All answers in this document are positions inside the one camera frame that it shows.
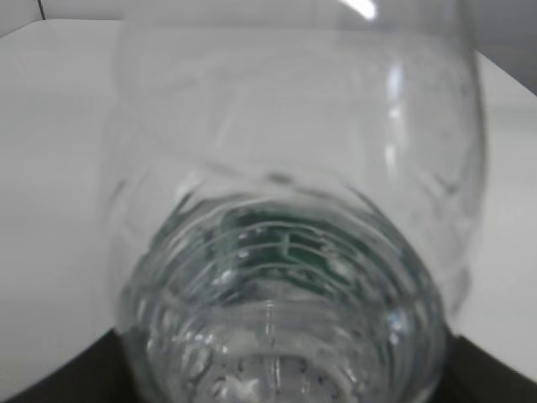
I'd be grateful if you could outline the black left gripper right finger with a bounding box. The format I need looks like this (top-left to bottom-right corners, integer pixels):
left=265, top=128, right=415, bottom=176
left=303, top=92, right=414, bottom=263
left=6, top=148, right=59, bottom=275
left=435, top=336, right=536, bottom=403

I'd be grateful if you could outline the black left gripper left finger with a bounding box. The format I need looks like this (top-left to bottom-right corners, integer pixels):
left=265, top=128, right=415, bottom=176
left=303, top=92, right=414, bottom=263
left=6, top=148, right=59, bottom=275
left=5, top=330, right=147, bottom=403

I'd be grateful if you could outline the clear Cestbon water bottle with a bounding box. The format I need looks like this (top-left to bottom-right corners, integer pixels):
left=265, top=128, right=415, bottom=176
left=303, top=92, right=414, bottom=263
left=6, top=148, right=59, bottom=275
left=99, top=1, right=486, bottom=402

